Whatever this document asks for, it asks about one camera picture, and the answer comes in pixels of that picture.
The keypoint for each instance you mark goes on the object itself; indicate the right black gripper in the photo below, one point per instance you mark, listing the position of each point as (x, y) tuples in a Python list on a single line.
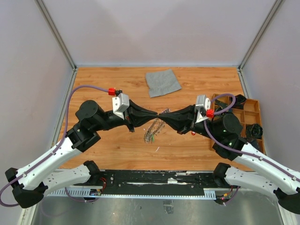
[(183, 121)]

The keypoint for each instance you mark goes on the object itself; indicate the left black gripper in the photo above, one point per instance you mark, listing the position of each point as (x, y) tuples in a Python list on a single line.
[(135, 116)]

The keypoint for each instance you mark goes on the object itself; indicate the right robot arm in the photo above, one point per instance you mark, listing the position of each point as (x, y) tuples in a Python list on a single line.
[(271, 178)]

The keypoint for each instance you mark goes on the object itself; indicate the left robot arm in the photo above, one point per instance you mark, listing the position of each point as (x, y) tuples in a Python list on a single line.
[(31, 183)]

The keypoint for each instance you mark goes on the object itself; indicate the grey cloth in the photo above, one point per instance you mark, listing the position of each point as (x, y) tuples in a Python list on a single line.
[(162, 83)]

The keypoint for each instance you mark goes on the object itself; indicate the rolled black tie top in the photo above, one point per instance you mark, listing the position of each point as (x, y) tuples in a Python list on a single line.
[(240, 101)]

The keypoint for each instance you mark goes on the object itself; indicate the wooden compartment tray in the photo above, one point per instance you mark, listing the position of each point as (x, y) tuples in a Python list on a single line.
[(249, 115)]

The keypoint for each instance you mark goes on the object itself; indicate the rolled dark tie right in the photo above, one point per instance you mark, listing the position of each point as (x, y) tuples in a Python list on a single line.
[(254, 131)]

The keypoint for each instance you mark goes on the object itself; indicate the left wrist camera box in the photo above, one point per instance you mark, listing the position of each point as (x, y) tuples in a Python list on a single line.
[(120, 104)]

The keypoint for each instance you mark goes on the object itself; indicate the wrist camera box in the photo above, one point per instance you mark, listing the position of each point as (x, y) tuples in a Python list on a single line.
[(201, 107), (120, 104)]

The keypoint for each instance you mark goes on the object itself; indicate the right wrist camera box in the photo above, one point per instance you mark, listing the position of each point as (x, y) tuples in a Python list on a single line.
[(201, 107)]

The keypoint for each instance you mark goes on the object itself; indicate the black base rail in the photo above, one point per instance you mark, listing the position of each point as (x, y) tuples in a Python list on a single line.
[(154, 182)]

